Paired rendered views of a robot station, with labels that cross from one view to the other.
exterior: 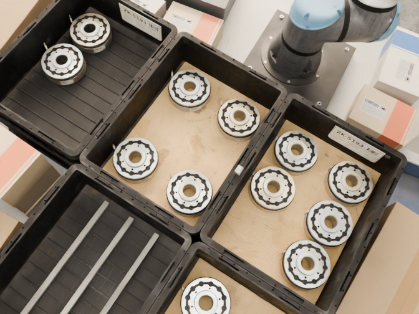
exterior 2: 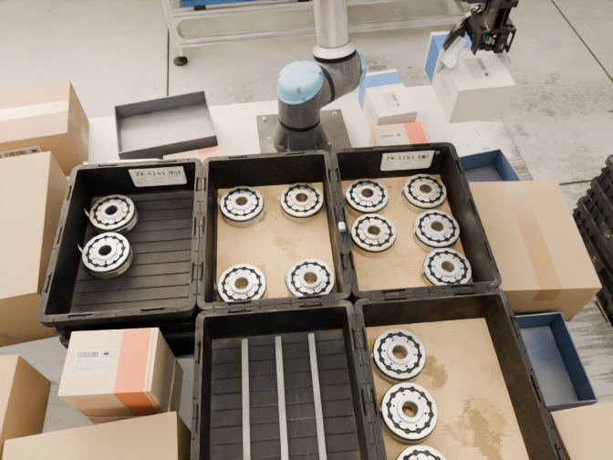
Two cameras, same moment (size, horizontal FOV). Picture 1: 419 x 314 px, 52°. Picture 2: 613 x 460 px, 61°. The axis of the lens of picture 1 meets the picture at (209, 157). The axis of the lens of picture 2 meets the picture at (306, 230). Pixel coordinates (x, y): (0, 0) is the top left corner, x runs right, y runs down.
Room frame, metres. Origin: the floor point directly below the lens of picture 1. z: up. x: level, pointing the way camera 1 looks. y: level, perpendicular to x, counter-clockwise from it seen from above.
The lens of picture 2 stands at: (-0.22, 0.31, 1.82)
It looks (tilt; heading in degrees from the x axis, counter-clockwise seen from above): 55 degrees down; 331
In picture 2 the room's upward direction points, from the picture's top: straight up
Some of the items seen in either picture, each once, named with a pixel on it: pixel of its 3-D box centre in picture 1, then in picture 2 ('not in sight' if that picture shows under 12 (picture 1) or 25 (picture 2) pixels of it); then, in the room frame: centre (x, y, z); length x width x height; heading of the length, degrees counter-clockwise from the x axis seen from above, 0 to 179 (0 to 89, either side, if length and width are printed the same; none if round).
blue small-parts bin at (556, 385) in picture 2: not in sight; (538, 362); (-0.10, -0.33, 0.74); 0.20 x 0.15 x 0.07; 156
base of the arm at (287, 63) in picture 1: (298, 46); (299, 128); (0.73, -0.20, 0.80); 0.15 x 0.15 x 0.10
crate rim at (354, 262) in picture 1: (307, 197); (408, 214); (0.27, -0.22, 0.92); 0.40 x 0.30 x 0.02; 156
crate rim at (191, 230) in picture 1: (187, 125); (270, 224); (0.39, 0.06, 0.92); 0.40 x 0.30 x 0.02; 156
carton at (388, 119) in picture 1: (378, 119); (400, 147); (0.58, -0.45, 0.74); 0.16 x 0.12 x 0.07; 68
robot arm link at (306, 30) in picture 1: (315, 17); (301, 92); (0.74, -0.21, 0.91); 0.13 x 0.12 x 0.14; 103
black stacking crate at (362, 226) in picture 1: (300, 203); (404, 227); (0.27, -0.22, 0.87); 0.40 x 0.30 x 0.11; 156
